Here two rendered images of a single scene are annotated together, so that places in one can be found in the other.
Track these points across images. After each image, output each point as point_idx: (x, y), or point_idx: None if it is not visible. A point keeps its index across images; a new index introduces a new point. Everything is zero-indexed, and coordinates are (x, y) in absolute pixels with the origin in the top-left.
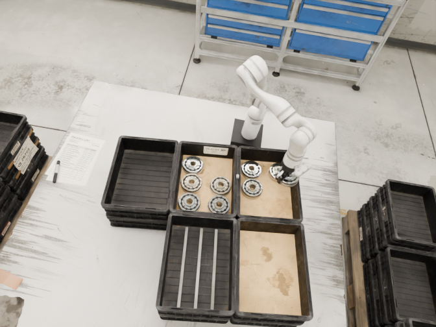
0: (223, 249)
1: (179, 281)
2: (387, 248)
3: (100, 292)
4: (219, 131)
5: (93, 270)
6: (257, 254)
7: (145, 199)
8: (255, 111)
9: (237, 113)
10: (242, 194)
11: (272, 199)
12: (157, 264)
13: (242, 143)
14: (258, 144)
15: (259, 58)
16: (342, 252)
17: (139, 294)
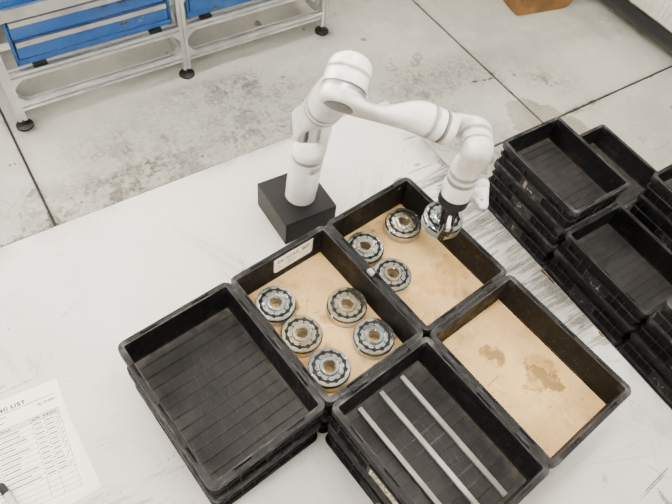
0: (436, 396)
1: (425, 495)
2: (567, 236)
3: None
4: (241, 222)
5: None
6: (482, 364)
7: (253, 418)
8: (309, 151)
9: (242, 174)
10: None
11: (429, 271)
12: (350, 502)
13: (305, 217)
14: (328, 202)
15: (354, 52)
16: (551, 279)
17: None
